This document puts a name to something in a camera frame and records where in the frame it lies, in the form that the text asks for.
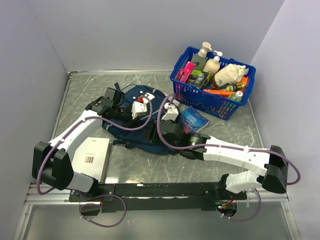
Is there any navy blue student backpack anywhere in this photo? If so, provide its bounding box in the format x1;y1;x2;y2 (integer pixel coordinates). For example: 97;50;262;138
102;84;176;156

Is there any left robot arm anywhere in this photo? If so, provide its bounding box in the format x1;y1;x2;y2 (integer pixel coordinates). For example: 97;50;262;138
31;87;132;201

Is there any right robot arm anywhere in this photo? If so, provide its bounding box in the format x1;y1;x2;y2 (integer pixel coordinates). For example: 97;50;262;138
147;120;289;199

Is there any beige cloth bag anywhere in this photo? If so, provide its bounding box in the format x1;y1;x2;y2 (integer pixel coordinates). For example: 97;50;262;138
213;64;249;87

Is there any Jane Eyre blue book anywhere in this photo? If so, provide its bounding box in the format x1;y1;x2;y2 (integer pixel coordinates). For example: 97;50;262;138
179;106;209;133

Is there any Little Women floral book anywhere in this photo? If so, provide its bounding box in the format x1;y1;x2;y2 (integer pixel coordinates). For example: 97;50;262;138
168;96;180;107

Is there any white notebook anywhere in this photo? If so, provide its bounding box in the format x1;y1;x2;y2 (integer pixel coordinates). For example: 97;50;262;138
72;137;112;184

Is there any black green box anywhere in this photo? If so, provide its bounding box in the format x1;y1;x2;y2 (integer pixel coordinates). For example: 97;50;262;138
186;70;211;90

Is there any pink box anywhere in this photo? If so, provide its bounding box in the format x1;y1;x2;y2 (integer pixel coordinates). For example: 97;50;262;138
178;61;195;83

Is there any blue plastic basket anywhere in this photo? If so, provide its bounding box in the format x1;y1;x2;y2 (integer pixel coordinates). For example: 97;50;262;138
170;46;256;120

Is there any dark glass bottle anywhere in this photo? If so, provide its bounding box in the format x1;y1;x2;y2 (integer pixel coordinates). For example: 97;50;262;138
215;83;246;92

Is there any green drink bottle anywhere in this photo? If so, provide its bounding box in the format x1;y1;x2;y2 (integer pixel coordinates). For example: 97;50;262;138
228;91;244;102

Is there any grey-green pump bottle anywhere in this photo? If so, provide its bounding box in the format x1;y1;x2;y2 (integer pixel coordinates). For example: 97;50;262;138
191;41;212;71

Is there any cream pump bottle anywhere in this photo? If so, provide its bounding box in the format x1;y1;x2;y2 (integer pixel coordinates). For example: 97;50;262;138
202;50;223;76

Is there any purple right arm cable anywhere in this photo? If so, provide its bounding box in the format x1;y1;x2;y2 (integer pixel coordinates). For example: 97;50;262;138
155;93;302;223

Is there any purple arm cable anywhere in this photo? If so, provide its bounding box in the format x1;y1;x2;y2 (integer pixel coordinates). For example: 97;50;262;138
36;95;154;228
155;93;302;223

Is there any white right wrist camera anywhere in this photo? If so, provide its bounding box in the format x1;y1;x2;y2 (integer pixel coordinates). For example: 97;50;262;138
161;102;179;122

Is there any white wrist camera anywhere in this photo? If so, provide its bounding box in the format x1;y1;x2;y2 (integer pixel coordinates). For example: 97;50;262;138
131;96;148;120
161;102;179;122

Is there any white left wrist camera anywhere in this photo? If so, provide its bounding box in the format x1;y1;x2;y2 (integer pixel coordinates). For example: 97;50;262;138
131;96;148;120

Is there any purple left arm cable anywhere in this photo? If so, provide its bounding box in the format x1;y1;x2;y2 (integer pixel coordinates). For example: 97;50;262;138
36;95;154;228

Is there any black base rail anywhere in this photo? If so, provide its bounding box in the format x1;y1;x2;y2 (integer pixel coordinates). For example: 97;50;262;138
69;182;247;213

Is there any aluminium frame rail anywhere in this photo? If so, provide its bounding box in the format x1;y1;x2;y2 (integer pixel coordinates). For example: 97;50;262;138
24;184;289;205

